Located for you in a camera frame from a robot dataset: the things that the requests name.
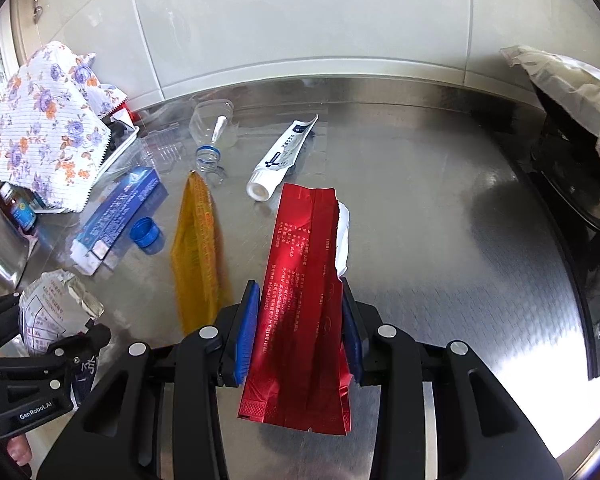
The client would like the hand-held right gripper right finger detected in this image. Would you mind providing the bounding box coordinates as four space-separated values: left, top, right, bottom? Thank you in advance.
341 277 563 480

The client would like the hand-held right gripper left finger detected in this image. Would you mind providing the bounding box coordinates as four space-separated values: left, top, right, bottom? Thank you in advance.
36 280 261 480

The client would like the white printed plastic bag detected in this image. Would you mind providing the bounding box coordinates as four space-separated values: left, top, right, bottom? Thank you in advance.
19 269 105 356

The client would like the red foil packet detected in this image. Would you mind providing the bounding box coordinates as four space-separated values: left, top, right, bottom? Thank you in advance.
237 183 353 436

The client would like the clear plastic bottle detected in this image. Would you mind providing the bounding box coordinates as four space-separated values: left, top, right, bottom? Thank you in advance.
189 100 238 183

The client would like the person's left hand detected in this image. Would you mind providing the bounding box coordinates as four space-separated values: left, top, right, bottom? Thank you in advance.
6 435 33 467

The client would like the stainless steel kettle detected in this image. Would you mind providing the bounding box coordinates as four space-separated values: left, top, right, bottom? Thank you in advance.
0 180 38 296

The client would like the yellow foil packet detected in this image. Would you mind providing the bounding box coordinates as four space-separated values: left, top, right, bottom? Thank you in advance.
171 171 233 336

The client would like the white crumpled tissue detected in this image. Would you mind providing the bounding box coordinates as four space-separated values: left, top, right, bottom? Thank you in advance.
332 200 352 278

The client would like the brown medicine bottle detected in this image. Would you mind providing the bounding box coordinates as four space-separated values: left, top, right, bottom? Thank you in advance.
0 182 43 233

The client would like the blue bottle cap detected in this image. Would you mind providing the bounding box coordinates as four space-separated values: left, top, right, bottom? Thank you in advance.
130 217 162 252

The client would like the blue toothpaste box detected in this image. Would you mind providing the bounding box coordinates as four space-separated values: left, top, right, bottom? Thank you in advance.
71 166 162 276

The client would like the white toothpaste tube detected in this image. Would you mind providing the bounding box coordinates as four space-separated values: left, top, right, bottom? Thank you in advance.
246 114 320 203

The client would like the floral patterned cloth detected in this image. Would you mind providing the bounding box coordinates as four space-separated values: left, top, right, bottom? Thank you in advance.
0 41 128 216

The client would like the clear plastic container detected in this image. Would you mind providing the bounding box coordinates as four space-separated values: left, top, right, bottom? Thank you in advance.
140 127 186 173

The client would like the black object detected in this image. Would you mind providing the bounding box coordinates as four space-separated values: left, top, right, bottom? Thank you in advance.
104 119 137 161

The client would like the white plastic tray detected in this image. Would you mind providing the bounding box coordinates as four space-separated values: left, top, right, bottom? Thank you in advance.
97 107 141 176

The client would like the black gas stove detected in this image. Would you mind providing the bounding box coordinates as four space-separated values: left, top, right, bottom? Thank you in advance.
527 85 600 381

